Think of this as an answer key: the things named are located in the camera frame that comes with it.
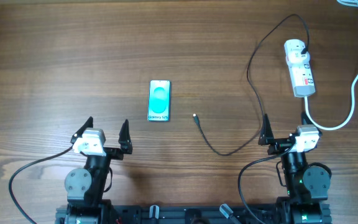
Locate right black camera cable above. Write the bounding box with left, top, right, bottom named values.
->
left=237, top=144, right=296, bottom=224

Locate black camera cable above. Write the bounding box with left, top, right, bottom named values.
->
left=8, top=144, right=75, bottom=224
left=237, top=144, right=296, bottom=224

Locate black USB charging cable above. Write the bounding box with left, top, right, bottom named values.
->
left=193, top=13, right=311, bottom=157

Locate white power strip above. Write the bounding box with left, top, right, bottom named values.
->
left=284, top=39, right=316, bottom=98

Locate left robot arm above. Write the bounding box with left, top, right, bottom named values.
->
left=55, top=117, right=133, bottom=224

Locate cyan screen smartphone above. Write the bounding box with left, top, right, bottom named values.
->
left=147, top=80, right=171, bottom=122

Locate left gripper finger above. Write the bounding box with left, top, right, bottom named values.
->
left=70, top=116, right=93, bottom=144
left=118, top=119, right=133, bottom=154

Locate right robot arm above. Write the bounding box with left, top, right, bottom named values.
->
left=258, top=113, right=333, bottom=224

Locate white power strip cord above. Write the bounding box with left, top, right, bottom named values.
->
left=304, top=0, right=358, bottom=131

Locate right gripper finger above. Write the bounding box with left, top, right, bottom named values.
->
left=301, top=111, right=323, bottom=136
left=258, top=114, right=274, bottom=146

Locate white USB charger plug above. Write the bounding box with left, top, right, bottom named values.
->
left=285, top=50, right=310, bottom=67

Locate left black camera cable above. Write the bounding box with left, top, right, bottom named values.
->
left=8, top=144, right=75, bottom=224

